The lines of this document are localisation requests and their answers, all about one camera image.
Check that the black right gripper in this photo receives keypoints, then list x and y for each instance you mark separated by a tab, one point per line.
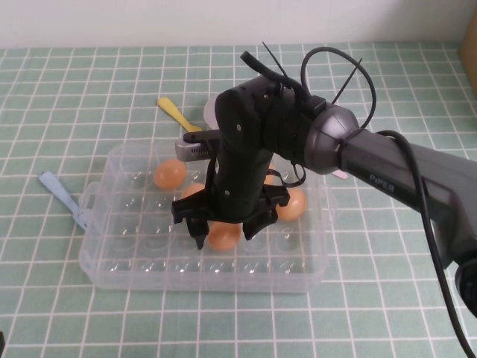
238	168

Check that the brown egg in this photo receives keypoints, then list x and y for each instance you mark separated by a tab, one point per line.
271	172
294	205
192	191
223	238
169	174

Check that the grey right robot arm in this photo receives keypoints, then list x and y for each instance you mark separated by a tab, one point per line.
391	175

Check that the transparent plastic egg box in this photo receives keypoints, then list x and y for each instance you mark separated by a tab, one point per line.
149	261

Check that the grey round bowl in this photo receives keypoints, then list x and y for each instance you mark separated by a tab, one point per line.
210	113

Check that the pink plastic knife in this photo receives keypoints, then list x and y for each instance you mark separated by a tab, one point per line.
341	174

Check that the yellow plastic knife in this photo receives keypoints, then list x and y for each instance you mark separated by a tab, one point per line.
175	112

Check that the green checked tablecloth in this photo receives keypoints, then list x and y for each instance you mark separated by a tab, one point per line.
372	279

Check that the silver wrist camera black mount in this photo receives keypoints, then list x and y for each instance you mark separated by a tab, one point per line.
195	149

